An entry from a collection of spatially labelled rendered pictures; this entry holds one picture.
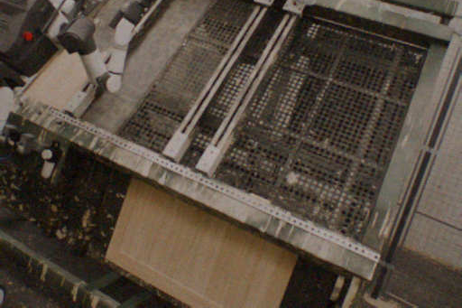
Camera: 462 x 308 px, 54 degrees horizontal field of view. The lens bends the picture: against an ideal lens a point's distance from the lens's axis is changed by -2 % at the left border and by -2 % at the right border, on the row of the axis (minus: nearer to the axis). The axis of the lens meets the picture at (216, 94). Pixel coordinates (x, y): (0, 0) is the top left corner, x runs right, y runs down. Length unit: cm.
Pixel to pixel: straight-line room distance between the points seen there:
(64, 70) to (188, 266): 122
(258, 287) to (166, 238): 50
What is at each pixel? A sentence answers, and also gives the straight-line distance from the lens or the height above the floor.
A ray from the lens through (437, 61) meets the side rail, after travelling 245.
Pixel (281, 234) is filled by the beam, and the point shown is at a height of 82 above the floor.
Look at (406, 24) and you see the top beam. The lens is 251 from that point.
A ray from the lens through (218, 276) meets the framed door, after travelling 230.
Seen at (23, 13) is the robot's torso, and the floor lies 131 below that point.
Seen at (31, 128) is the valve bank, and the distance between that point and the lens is 247.
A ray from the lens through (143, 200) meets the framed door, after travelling 239.
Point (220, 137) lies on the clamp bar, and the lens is 212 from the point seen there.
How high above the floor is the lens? 135
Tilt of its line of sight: 3 degrees down
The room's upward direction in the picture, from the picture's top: 19 degrees clockwise
